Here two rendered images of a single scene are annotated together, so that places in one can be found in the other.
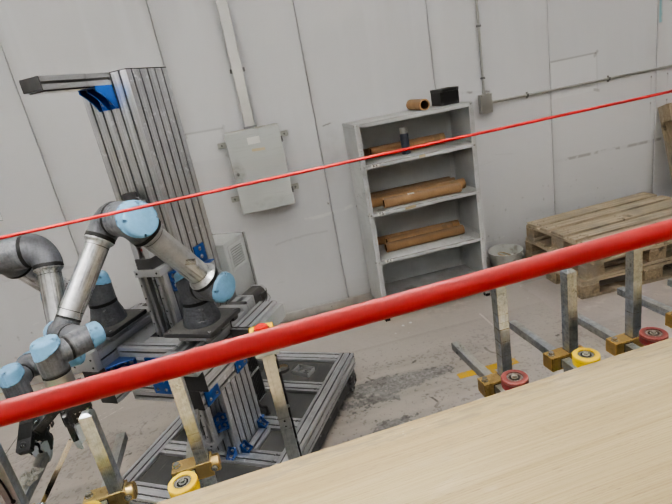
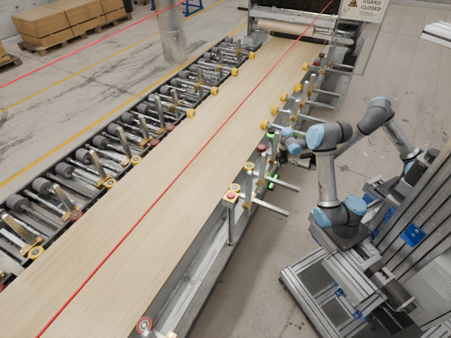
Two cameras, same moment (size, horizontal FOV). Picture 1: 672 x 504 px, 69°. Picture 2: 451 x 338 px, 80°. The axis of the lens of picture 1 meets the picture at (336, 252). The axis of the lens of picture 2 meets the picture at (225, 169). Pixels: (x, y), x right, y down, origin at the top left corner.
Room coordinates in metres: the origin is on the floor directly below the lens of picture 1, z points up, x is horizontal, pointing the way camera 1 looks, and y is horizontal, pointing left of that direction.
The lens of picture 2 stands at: (1.82, -0.48, 2.40)
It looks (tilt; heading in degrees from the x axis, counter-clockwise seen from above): 46 degrees down; 130
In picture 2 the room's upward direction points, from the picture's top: 2 degrees counter-clockwise
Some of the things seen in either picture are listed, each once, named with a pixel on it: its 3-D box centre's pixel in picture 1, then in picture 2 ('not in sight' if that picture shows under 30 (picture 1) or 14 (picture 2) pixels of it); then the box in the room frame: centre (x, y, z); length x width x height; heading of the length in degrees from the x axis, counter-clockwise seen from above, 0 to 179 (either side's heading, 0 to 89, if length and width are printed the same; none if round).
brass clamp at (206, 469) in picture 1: (197, 467); (249, 200); (1.20, 0.53, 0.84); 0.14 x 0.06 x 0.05; 100
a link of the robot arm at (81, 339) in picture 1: (80, 338); (294, 145); (1.35, 0.80, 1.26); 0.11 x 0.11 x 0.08; 52
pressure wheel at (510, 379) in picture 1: (515, 391); (146, 327); (1.26, -0.46, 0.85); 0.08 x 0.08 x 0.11
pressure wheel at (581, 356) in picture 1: (586, 368); not in sight; (1.30, -0.71, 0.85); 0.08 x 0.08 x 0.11
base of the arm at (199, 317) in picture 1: (199, 309); (346, 221); (1.82, 0.58, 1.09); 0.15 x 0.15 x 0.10
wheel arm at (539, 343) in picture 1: (546, 349); not in sight; (1.50, -0.67, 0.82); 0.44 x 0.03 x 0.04; 10
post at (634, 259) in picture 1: (633, 310); not in sight; (1.48, -0.97, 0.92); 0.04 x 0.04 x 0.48; 10
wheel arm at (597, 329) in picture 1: (607, 335); not in sight; (1.54, -0.92, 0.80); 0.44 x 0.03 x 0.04; 10
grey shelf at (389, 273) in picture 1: (417, 211); not in sight; (3.79, -0.71, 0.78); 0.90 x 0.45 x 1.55; 97
